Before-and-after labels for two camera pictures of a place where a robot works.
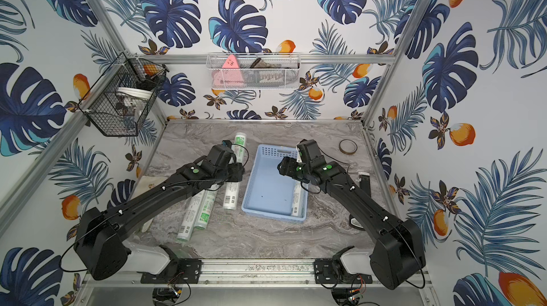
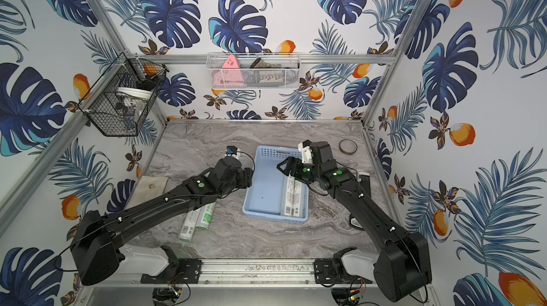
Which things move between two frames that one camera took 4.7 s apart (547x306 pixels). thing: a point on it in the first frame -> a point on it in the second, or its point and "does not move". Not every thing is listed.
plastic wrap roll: (206, 208) does not move
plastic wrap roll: (231, 196) -> (289, 196)
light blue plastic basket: (269, 193) does not move
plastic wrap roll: (191, 216) does not move
